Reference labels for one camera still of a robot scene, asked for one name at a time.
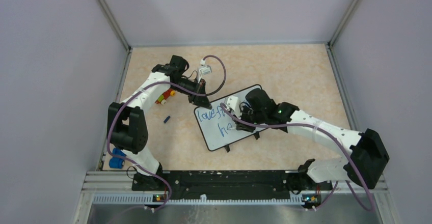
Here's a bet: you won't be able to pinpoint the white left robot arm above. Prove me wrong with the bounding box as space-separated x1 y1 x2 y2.
107 55 212 190

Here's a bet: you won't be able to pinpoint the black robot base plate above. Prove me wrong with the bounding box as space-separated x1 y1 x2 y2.
132 170 334 193

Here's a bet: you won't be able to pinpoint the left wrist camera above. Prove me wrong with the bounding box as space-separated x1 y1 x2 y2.
197 59 212 81

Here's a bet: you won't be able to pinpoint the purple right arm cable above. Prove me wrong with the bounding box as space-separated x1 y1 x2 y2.
220 103 376 213

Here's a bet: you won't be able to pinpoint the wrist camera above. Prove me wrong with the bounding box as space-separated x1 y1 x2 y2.
197 59 212 81
225 96 241 118

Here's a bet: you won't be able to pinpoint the blue toy car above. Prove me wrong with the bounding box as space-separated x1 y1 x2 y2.
109 148 126 169

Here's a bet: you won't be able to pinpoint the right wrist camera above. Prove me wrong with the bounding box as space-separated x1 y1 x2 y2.
225 96 241 118

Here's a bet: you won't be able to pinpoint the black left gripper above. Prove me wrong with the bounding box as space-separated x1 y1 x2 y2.
171 77 212 109

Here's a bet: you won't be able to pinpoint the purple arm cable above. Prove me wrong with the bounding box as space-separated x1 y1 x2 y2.
220 103 376 213
105 54 227 213

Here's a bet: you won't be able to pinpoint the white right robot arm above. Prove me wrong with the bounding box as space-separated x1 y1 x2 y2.
226 88 390 189

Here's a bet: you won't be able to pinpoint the colourful toy brick car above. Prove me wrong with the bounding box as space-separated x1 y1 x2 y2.
155 89 176 105

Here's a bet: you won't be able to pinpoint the aluminium frame rails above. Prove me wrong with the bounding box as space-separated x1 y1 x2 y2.
96 0 400 223

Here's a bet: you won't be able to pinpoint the black framed whiteboard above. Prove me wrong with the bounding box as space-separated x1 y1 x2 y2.
194 84 264 151

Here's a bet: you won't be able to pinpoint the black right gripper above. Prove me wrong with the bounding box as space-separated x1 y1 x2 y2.
232 104 266 133

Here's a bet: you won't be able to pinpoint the white slotted cable duct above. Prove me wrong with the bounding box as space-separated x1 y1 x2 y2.
92 193 304 205

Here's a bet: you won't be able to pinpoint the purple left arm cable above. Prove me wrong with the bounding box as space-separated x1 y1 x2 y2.
105 54 227 213

